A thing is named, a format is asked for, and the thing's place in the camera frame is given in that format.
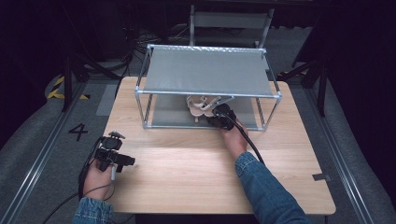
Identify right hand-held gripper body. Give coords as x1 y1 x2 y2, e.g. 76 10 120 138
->
210 104 238 132

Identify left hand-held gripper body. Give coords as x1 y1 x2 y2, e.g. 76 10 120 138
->
94 131 126 182

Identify metal shoe rack grey shelves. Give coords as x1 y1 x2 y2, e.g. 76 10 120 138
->
134 43 283 132

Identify person's right hand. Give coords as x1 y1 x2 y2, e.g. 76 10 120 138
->
218 119 250 161

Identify person's left hand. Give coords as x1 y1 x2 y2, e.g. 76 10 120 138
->
82 161 115 202

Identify yellow black floor tape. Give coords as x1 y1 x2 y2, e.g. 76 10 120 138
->
46 76 92 101

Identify black tripod stand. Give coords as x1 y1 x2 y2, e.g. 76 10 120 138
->
279 58 332 119
60 51 123 113

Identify grey folding chair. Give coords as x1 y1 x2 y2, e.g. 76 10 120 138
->
189 4 276 49

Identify grey tape piece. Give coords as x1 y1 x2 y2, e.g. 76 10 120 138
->
311 173 332 182

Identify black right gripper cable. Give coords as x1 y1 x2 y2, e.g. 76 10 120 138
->
217 112 266 166

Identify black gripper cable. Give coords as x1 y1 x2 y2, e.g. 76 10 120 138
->
41 135 117 224
217 112 266 166

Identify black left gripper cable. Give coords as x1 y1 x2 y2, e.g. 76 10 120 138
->
41 135 117 224

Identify metal floor rail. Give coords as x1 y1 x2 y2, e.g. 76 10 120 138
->
0 79 89 224
302 86 376 224

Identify bundle of floor cables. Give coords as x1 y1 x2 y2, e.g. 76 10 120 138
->
123 24 191 64

